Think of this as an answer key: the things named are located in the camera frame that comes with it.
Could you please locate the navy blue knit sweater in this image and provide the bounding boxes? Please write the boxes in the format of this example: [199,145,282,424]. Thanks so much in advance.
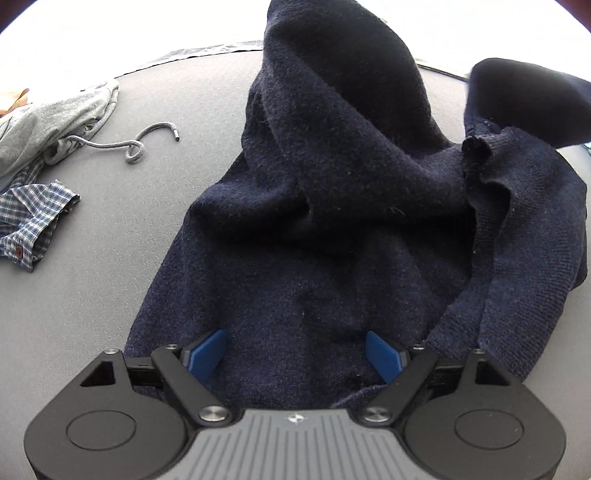
[124,0,591,409]

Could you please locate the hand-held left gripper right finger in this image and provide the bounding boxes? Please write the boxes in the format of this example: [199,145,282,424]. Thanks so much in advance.
[361,331,514,423]

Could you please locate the grey drawstring hoodie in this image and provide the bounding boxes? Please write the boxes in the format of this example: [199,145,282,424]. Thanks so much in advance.
[0,79,178,178]

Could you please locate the tan cloth garment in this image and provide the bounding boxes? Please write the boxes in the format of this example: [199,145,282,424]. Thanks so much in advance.
[0,88,31,116]

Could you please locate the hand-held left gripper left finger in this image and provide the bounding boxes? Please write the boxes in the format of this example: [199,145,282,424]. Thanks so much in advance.
[79,330,234,425]

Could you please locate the blue plaid shirt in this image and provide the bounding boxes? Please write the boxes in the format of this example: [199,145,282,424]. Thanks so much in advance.
[0,159,81,273]

